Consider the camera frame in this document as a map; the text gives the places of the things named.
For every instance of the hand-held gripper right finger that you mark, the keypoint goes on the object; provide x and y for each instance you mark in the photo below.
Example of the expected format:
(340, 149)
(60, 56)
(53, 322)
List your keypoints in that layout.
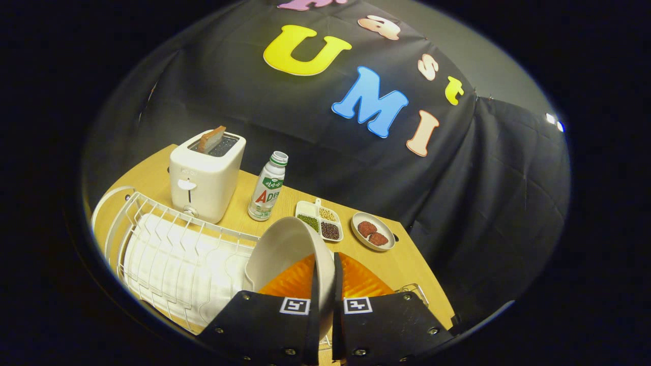
(337, 320)

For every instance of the red meat patty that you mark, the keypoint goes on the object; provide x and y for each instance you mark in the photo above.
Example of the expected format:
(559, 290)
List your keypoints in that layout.
(367, 229)
(379, 239)

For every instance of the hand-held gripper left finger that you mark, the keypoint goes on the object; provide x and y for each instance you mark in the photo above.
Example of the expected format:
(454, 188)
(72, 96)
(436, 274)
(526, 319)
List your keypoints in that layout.
(314, 320)

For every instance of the white dish rack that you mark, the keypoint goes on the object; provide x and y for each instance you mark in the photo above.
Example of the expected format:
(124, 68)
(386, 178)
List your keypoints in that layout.
(168, 264)

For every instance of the white bottle green label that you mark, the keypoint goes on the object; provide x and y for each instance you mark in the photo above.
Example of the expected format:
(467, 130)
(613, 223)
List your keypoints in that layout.
(267, 193)

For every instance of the white toaster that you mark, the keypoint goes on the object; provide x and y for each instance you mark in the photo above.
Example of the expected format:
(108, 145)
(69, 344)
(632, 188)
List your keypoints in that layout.
(203, 178)

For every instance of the beige plate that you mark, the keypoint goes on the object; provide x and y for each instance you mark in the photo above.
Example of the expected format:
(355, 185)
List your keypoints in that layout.
(285, 249)

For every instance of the black backdrop cloth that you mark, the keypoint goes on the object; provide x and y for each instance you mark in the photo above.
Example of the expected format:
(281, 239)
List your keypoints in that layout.
(483, 203)

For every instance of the brown bread slice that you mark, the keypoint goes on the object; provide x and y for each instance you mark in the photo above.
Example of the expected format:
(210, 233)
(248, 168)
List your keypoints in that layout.
(211, 138)

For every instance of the white divided bean dish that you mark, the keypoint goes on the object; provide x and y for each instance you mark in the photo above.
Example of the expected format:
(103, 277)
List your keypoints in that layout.
(307, 208)

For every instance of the beige meat dish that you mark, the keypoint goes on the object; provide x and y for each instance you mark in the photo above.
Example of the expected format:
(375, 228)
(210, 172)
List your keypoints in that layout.
(358, 219)

